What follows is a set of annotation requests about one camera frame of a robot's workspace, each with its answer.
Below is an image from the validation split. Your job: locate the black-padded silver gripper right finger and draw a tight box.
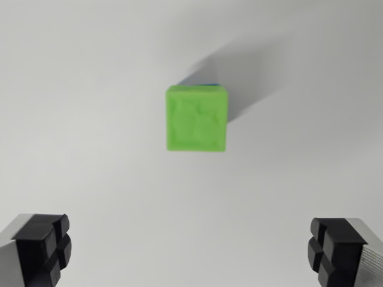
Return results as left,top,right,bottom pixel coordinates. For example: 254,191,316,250
306,217,383,287

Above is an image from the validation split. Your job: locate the green embossed cube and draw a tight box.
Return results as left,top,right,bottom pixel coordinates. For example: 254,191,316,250
165,84,230,154

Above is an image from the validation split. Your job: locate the black-padded silver gripper left finger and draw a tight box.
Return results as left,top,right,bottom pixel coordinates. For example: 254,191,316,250
0,213,73,287

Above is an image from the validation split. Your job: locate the blue embossed cube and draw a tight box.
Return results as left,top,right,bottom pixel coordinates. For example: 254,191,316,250
181,79,221,87

